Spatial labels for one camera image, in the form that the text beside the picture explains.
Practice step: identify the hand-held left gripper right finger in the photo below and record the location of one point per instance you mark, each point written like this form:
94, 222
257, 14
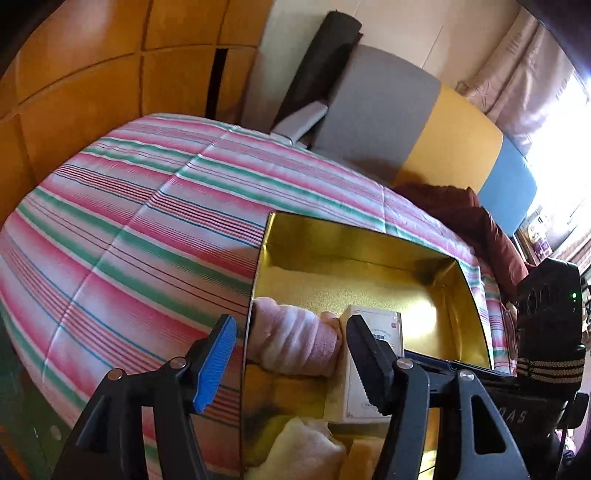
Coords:
364, 369

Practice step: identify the grey bed rail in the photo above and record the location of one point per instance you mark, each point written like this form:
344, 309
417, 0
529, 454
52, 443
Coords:
300, 122

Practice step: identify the window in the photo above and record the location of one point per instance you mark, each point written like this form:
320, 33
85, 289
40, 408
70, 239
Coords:
568, 138

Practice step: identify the grey yellow blue headboard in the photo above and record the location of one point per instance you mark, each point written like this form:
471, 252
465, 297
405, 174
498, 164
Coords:
383, 106

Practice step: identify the gold tin box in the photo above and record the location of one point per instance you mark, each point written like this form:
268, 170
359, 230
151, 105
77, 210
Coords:
369, 277

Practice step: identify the pink towel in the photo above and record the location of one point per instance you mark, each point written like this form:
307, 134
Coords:
295, 337

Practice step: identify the wooden wardrobe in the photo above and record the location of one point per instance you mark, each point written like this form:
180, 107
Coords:
92, 69

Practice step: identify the purple box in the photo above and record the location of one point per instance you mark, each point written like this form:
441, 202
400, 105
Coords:
542, 249

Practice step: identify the white cardboard box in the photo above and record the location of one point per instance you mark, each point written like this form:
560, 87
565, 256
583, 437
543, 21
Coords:
340, 397

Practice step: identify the striped blanket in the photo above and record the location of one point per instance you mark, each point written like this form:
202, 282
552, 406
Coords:
138, 230

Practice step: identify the white appliance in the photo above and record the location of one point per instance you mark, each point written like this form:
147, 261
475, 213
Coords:
538, 223

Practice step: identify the black rolled mat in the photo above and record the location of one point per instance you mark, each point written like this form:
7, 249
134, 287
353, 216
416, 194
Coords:
318, 69

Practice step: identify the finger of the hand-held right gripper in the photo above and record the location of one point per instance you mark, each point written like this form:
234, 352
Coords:
443, 361

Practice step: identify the pink curtain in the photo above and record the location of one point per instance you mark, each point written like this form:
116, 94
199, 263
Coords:
521, 69

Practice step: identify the dark red quilt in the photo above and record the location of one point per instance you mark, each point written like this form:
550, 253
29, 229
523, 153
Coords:
480, 226

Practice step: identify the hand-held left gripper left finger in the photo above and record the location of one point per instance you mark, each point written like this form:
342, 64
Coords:
216, 369

